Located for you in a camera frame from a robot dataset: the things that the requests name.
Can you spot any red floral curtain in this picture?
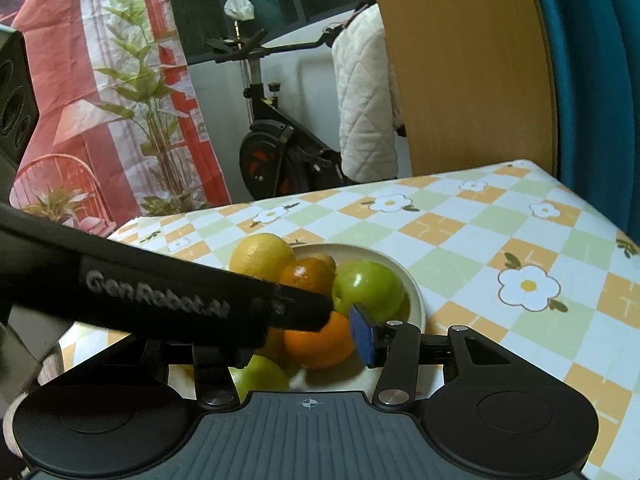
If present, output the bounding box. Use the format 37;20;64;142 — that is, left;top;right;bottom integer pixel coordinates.
1;0;230;236

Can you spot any brown-green round fruit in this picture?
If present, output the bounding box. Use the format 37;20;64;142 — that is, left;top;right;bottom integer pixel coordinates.
310;252;336;272

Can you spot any teal blue curtain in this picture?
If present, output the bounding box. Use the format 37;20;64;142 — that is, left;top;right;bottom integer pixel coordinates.
538;0;639;240

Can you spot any brown wooden board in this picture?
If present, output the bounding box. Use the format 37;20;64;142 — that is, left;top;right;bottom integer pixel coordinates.
376;0;558;174

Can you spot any white quilted jacket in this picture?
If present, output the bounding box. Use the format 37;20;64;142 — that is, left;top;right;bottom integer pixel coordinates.
332;4;404;183

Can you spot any small green lime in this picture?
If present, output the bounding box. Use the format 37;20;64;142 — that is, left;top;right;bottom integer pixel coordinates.
229;354;290;402

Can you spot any orange tangerine front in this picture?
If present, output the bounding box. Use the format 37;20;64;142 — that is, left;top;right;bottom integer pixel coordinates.
283;312;355;370

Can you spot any large green apple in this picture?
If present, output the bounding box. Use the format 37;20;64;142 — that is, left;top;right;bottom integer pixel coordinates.
332;260;406;324

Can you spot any large yellow lemon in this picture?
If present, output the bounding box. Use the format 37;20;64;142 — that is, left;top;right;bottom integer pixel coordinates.
229;233;295;282

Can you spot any checkered floral tablecloth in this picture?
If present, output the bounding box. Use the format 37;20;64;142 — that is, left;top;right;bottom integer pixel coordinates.
114;160;639;479

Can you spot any black exercise bike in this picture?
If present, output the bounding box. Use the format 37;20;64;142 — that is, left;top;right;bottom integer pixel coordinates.
207;0;354;200

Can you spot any white ceramic plate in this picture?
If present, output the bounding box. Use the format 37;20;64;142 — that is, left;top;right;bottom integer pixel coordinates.
169;242;428;401

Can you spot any orange tangerine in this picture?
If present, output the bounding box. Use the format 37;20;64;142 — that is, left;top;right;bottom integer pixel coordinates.
283;312;355;370
279;257;335;297

